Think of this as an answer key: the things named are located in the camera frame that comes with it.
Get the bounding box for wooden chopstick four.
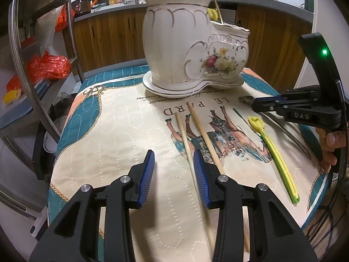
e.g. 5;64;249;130
186;101;250;253

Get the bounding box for stainless steel shelf rack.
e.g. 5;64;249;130
1;0;84;141

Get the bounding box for red plastic bag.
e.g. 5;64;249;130
5;51;72;92
55;5;75;33

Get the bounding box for right hand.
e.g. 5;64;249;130
316;128;346;173

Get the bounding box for dark rice cooker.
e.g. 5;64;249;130
72;0;91;17

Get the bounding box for wooden chopstick three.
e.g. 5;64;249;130
174;112;215;255

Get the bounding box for red plastic bag lower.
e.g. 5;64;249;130
5;51;72;92

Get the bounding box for yellow tulip handle utensil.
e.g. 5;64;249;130
207;8;219;21

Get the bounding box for patterned quilted table cloth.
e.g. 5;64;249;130
47;66;332;261

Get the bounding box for red plastic bag upper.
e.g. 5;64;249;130
55;5;75;33

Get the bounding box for wooden kitchen cabinets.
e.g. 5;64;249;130
73;3;312;92

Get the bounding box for dark green kettle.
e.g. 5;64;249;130
304;0;315;13

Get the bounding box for silver metal spoon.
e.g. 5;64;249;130
238;95;311;159

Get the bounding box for green yellow tulip utensil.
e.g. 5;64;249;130
248;117;300;204

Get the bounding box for white floral ceramic utensil holder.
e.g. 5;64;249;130
143;0;250;98

